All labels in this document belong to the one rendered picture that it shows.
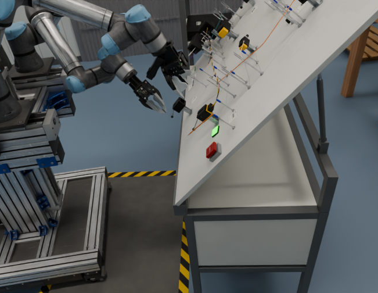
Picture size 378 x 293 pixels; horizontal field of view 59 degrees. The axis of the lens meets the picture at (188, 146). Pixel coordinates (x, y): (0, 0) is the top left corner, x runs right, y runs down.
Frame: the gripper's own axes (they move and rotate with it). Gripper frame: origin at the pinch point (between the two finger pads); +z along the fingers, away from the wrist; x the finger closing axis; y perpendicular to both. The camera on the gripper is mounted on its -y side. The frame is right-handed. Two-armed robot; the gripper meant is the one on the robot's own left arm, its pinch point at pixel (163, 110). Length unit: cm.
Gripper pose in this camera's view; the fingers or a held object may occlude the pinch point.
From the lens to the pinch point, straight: 144.9
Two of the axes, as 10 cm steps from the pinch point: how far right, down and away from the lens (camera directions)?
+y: 0.8, 0.6, -10.0
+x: 7.0, -7.1, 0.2
